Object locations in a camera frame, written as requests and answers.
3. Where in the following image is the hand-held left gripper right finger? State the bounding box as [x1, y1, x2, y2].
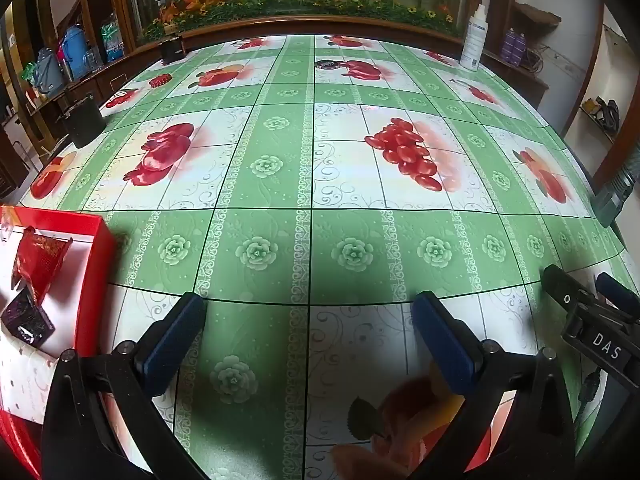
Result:
[410, 291, 581, 480]

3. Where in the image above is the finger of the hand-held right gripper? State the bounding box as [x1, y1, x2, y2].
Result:
[595, 272, 640, 328]
[542, 264, 608, 333]

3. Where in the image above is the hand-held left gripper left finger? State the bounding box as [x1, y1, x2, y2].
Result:
[40, 291, 208, 480]

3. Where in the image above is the red cardboard box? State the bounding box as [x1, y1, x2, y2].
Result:
[0, 204, 118, 480]

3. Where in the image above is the dark purple snack packet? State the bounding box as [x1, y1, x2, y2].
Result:
[0, 291, 57, 349]

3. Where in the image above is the red patterned snack packet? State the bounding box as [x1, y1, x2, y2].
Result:
[11, 226, 74, 307]

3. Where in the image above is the grey ribbed object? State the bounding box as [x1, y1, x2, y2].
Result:
[592, 169, 637, 229]

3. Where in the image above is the green fruit-print tablecloth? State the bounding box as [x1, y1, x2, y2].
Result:
[30, 35, 628, 480]

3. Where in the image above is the black cylinder container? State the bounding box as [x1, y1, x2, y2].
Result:
[61, 94, 107, 149]

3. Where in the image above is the white plastic bottle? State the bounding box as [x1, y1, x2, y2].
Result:
[459, 4, 489, 71]

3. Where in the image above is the wooden cabinet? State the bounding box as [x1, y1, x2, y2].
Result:
[20, 50, 136, 153]

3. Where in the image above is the small black holder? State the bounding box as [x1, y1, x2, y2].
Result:
[159, 37, 187, 64]

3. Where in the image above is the grey thermos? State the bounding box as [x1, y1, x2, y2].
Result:
[32, 47, 65, 95]

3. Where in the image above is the blue thermos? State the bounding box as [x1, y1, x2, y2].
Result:
[61, 25, 96, 80]

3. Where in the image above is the artificial flower display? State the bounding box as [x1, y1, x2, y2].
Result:
[135, 0, 468, 45]

